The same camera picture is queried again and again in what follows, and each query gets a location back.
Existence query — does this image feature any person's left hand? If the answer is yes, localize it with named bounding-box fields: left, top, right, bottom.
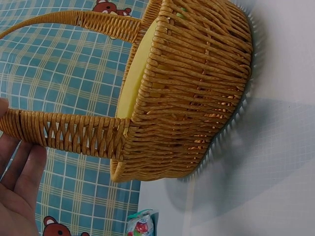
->
left=0, top=97, right=48, bottom=236

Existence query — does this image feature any woven wicker basket with handle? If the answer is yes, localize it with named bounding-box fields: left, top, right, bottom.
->
left=0, top=0, right=254, bottom=183

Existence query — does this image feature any white and red snack packet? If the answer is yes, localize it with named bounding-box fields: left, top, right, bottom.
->
left=126, top=208, right=155, bottom=236

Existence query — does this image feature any yellow liner inside basket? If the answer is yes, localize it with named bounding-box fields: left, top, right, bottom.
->
left=117, top=19, right=158, bottom=137

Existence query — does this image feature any green item inside basket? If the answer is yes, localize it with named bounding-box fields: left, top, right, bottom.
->
left=175, top=6, right=188, bottom=20

